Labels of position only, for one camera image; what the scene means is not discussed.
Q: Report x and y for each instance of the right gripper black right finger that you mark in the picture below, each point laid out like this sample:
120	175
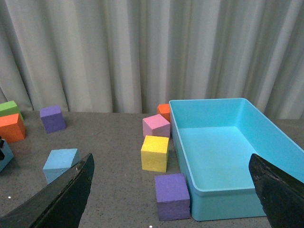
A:
280	194

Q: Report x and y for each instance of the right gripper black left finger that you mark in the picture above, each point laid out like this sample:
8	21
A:
60	204

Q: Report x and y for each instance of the light blue foam cube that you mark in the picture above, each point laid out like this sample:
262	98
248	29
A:
58	162

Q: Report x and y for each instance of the light blue foam cube notched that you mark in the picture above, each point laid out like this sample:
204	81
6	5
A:
6	154

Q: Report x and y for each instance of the purple foam cube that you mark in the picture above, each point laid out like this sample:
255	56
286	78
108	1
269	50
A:
52	119
172	197

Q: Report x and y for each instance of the light blue plastic bin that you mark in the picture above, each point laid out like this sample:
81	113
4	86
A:
214	140

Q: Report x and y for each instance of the orange foam cube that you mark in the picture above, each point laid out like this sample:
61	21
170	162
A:
12	128
164	111

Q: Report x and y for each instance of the yellow foam cube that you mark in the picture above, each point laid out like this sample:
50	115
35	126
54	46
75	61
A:
154	153

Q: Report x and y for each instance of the green foam cube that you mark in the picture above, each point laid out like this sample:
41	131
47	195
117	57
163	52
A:
9	108

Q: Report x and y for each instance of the purple foam cube near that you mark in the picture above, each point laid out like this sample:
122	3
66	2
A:
172	197

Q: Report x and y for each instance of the pink foam cube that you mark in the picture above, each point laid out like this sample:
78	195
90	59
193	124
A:
156	125

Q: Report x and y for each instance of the orange foam cube far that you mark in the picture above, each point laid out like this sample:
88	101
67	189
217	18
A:
164	111

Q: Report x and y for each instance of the grey curtain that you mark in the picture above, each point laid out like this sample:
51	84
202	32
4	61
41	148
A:
129	56

